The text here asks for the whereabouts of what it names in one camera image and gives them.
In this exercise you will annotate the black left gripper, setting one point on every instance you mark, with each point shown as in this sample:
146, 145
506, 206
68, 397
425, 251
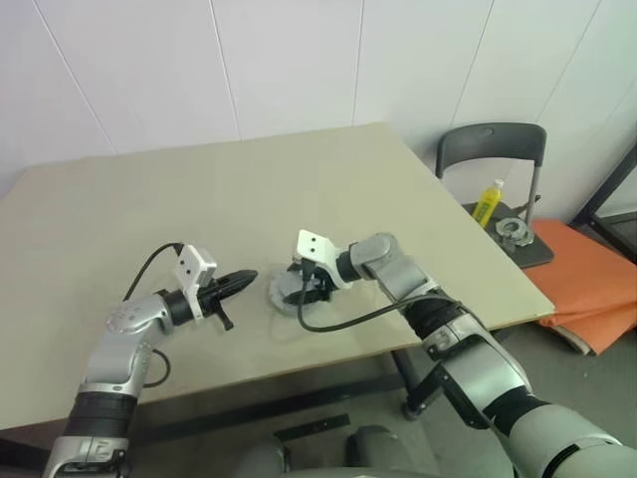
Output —
219, 301

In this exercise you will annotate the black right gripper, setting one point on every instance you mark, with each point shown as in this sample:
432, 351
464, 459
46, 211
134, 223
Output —
318, 284

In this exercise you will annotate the grey motor rotor cover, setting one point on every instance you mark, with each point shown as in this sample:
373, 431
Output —
288, 284

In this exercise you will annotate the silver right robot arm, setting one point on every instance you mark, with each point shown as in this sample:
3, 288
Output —
448, 328

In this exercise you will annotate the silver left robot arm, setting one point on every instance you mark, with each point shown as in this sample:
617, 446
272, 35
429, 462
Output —
119, 338

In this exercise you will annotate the grey motor housing part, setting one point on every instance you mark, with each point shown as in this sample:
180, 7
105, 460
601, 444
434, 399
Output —
512, 231

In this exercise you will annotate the black flat bar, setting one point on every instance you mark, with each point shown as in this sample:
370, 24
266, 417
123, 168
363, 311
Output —
312, 427

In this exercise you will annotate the yellow drink bottle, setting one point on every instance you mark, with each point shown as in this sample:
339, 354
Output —
488, 204

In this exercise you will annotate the grey folding chair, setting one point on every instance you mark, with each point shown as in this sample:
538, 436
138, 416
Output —
492, 139

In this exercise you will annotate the orange cushion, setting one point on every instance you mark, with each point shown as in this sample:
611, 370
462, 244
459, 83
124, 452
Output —
582, 284

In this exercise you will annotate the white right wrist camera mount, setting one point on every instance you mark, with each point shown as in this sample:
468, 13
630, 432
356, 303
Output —
313, 244

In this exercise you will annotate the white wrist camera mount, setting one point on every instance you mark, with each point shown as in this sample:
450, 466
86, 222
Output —
191, 271
313, 244

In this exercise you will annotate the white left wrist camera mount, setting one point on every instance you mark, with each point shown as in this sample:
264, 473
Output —
191, 271

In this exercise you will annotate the black table frame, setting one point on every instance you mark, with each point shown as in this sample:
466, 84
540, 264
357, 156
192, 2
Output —
298, 393

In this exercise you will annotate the black metal frame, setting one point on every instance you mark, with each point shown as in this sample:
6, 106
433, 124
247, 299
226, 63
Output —
602, 191

